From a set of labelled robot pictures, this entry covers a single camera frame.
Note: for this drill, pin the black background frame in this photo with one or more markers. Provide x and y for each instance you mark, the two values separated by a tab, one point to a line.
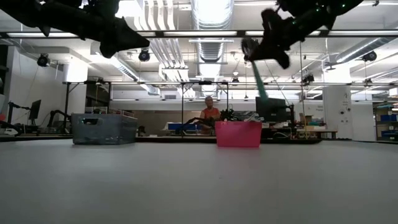
182	105

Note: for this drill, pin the black monitor on stand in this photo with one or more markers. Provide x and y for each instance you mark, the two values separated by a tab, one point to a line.
270	109

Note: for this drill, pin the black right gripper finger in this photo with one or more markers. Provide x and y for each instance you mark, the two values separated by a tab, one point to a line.
261	56
283	60

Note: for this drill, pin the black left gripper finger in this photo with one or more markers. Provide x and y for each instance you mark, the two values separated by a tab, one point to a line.
130	35
109	49

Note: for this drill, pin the silver ceiling air duct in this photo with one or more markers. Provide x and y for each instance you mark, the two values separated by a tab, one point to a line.
211	31

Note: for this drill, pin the blue box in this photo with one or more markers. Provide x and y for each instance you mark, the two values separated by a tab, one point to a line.
183	126

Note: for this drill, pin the black ceiling spotlight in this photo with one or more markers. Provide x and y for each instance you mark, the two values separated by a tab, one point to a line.
369	56
144	55
43	60

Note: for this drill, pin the black overhead rig beam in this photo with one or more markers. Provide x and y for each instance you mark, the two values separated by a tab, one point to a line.
186	33

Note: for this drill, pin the grey table mat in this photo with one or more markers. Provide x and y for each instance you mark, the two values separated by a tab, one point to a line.
124	186

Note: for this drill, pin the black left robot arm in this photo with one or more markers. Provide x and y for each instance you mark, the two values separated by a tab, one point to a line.
46	14

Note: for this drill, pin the shelf with blue bins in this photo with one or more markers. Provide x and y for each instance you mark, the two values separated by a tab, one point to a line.
386	119

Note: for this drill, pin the dark grey plastic bin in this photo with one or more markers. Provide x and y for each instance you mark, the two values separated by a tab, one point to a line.
104	129

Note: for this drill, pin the red plastic bin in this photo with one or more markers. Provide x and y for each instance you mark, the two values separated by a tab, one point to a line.
238	134

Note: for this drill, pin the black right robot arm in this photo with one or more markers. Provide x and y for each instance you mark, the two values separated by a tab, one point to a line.
323	9

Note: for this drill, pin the black background robot arm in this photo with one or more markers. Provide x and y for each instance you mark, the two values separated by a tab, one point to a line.
56	116
199	122

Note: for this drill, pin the person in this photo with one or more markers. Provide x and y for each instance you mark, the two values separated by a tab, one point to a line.
211	112

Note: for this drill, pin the small black monitor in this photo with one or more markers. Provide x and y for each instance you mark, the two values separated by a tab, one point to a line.
35	109

